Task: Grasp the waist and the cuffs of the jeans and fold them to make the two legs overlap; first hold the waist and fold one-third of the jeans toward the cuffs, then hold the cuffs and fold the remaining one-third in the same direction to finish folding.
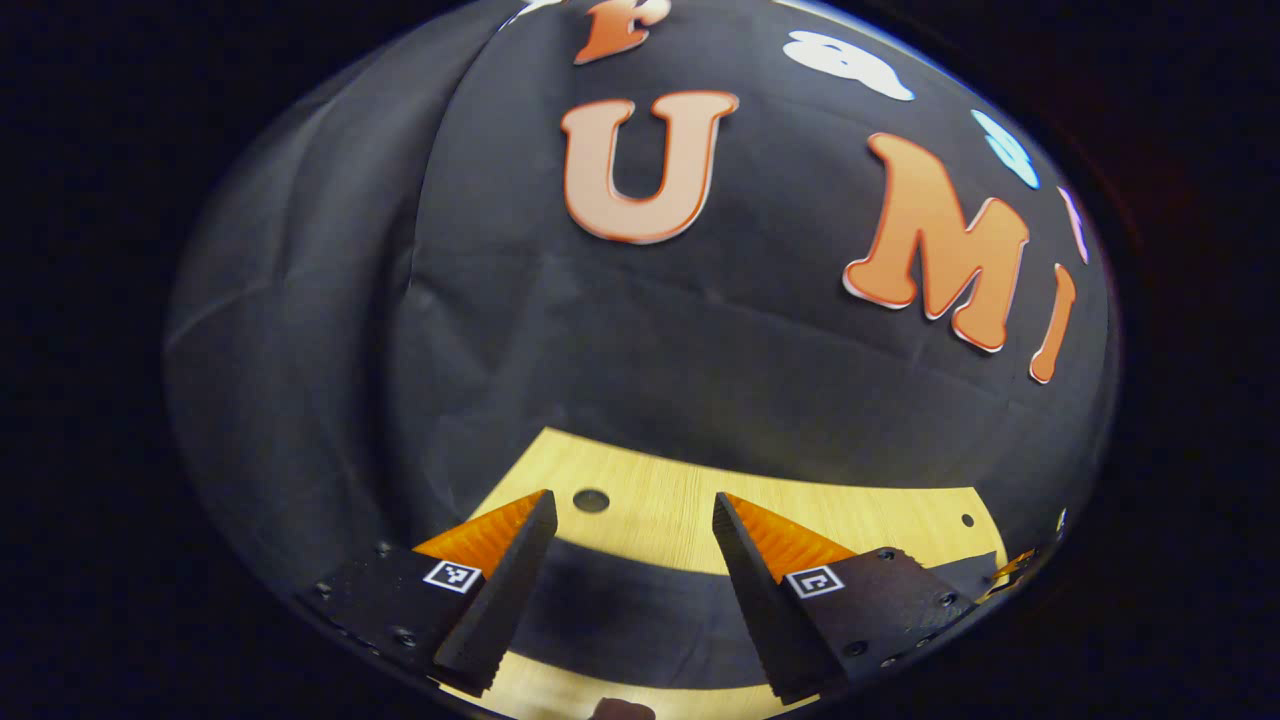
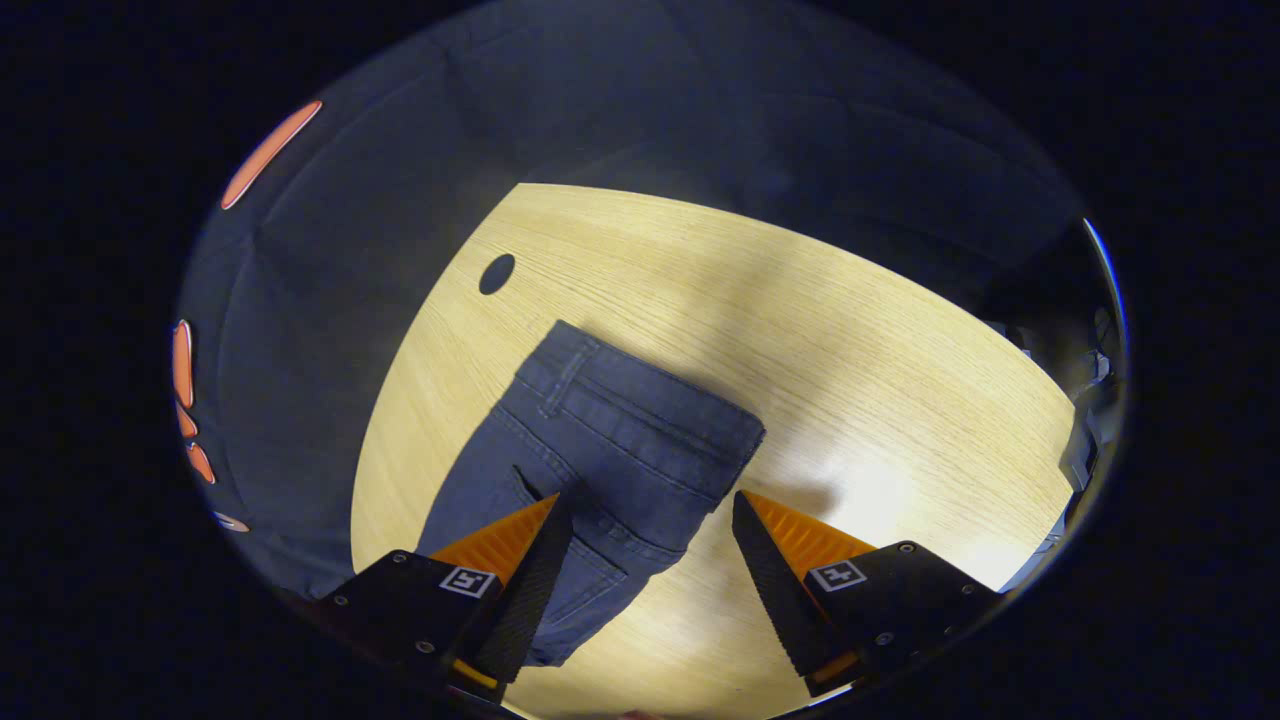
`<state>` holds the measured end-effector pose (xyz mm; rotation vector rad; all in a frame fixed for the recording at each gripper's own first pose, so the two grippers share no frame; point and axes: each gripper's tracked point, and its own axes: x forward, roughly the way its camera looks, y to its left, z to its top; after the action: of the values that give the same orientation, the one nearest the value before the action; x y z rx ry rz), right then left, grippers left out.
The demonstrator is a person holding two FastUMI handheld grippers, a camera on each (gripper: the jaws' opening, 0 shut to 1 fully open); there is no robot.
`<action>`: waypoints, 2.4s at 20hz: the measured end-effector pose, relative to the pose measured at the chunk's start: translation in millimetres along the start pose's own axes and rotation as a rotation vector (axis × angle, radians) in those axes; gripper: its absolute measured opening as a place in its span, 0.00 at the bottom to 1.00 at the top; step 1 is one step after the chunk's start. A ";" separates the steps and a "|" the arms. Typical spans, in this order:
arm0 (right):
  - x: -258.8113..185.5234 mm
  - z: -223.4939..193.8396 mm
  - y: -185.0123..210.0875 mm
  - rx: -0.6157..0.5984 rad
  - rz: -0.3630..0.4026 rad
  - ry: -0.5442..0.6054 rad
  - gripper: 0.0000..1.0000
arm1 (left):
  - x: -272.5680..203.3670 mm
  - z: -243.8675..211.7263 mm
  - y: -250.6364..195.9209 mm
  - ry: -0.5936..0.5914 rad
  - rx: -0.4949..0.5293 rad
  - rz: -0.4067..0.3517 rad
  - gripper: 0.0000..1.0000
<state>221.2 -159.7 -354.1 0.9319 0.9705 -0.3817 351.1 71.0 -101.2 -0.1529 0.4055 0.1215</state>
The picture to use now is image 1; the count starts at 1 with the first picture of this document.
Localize black backdrop cloth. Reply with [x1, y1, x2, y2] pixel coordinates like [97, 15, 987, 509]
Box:
[165, 0, 1121, 591]

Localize dark jeans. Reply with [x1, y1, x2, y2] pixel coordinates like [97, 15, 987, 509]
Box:
[505, 538, 1001, 693]

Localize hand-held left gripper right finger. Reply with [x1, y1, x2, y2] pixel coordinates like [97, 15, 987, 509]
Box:
[711, 492, 977, 705]

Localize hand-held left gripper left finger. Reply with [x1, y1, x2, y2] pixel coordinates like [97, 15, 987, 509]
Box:
[300, 489, 560, 699]

